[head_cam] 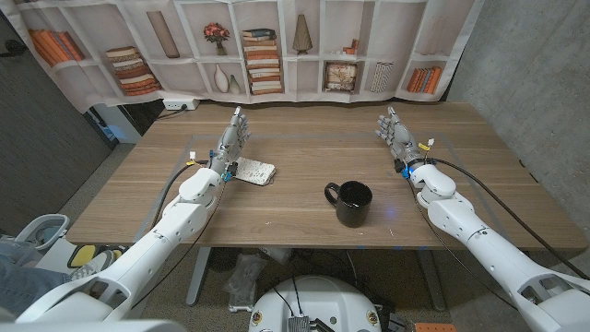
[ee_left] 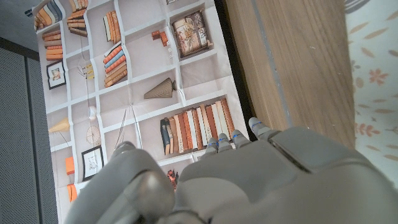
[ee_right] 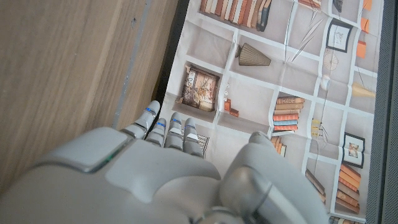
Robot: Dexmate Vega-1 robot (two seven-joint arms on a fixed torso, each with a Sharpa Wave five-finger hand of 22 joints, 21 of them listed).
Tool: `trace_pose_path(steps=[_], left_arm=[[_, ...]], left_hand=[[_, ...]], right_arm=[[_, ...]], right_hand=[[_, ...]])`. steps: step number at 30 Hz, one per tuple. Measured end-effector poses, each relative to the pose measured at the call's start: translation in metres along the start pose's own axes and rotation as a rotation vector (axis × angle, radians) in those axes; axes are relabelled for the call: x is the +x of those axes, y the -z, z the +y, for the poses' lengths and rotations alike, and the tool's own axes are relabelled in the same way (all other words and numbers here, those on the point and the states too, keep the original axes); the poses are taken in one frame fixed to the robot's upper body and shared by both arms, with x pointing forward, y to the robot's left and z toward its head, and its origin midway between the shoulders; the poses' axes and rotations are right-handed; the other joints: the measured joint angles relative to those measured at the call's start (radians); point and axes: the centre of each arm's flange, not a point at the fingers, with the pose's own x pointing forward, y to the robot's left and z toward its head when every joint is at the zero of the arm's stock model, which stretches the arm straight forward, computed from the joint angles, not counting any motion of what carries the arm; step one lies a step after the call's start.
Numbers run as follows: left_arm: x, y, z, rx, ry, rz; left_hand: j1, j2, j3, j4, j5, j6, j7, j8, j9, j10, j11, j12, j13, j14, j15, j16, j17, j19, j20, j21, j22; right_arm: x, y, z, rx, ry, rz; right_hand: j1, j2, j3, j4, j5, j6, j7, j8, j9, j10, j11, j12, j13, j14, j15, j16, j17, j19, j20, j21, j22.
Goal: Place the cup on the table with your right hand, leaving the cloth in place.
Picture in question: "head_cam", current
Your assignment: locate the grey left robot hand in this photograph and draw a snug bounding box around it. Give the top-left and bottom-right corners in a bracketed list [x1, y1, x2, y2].
[209, 106, 253, 172]

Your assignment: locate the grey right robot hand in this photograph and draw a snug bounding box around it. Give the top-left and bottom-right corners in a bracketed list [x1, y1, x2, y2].
[374, 106, 428, 170]

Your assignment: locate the black ceramic mug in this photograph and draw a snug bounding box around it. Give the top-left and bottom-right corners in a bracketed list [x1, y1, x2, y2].
[324, 180, 373, 229]

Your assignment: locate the white power strip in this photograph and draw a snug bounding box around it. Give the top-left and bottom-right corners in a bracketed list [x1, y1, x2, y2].
[162, 97, 200, 112]

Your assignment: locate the white cabinet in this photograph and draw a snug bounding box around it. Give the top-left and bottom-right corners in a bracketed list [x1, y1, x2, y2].
[91, 103, 143, 145]

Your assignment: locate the printed bookshelf backdrop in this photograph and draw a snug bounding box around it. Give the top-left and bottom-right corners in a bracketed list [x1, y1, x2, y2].
[0, 0, 485, 114]

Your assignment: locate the black round floor object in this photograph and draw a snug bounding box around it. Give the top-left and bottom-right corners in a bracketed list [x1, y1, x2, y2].
[207, 247, 239, 273]

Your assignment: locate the clear plastic bag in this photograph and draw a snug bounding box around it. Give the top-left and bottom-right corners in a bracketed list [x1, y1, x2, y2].
[223, 253, 268, 313]

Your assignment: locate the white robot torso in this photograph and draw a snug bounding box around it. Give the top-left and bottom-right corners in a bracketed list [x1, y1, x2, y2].
[248, 275, 383, 332]

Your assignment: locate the yellow and black object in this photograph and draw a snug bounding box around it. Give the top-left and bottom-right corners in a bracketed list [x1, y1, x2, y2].
[66, 243, 98, 269]

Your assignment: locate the grey sneaker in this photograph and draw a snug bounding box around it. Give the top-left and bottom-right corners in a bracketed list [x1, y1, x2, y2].
[68, 248, 117, 281]

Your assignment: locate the orange object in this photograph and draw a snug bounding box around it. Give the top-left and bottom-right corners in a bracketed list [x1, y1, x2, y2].
[414, 322, 458, 332]

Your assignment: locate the white plastic bin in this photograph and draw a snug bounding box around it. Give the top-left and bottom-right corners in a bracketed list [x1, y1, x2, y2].
[15, 213, 70, 253]

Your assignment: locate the person in blue jeans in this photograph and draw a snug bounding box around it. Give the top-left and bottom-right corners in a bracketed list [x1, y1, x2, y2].
[0, 239, 71, 319]

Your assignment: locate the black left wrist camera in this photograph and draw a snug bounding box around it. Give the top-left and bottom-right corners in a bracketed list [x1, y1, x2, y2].
[221, 160, 240, 183]

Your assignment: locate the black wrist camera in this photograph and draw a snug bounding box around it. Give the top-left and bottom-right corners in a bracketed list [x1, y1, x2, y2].
[221, 160, 240, 183]
[394, 158, 412, 180]

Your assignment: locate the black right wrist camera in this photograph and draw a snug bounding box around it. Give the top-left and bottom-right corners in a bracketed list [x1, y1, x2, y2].
[394, 158, 412, 180]

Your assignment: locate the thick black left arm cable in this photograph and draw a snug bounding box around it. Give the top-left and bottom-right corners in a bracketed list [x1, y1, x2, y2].
[150, 159, 211, 231]

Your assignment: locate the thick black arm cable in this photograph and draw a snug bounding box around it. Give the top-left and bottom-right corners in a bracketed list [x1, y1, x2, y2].
[426, 156, 590, 281]
[150, 159, 211, 231]

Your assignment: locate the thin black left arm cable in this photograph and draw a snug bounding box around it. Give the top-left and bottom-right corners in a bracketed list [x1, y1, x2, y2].
[131, 180, 228, 310]

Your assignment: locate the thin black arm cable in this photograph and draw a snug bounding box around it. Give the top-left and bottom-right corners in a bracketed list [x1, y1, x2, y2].
[131, 180, 228, 310]
[405, 177, 520, 310]

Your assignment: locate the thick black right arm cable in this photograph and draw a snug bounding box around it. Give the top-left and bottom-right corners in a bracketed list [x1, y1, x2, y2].
[426, 156, 590, 281]

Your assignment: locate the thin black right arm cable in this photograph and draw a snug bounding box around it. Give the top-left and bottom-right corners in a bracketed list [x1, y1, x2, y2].
[405, 177, 520, 310]

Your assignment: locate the black wall fixture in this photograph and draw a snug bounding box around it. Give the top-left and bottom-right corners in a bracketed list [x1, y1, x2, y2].
[0, 39, 28, 59]

